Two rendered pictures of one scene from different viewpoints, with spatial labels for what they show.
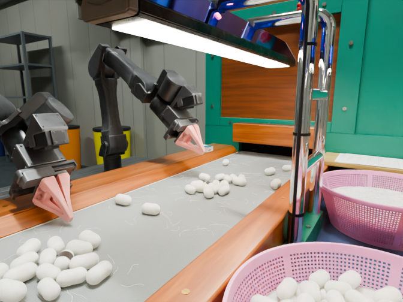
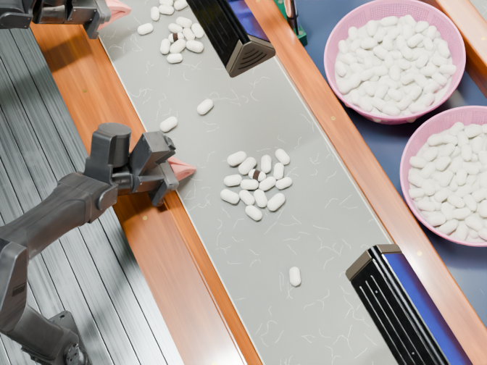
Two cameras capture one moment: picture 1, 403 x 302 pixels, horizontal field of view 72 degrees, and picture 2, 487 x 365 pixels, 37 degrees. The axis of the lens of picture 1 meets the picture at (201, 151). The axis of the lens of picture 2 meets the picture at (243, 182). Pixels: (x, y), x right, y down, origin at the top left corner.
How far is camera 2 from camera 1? 1.18 m
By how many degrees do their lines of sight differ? 61
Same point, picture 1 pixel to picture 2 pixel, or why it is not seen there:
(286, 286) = (343, 69)
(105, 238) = (232, 149)
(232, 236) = (296, 71)
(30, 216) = (171, 199)
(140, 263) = (278, 134)
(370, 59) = not seen: outside the picture
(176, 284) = (325, 120)
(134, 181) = (122, 103)
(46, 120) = (157, 144)
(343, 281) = (356, 40)
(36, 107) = (114, 148)
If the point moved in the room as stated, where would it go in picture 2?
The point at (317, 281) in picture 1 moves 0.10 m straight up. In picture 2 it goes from (346, 51) to (345, 22)
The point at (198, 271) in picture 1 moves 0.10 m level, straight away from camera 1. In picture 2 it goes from (320, 106) to (275, 87)
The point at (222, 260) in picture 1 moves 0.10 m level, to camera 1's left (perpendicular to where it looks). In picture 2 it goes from (318, 90) to (293, 132)
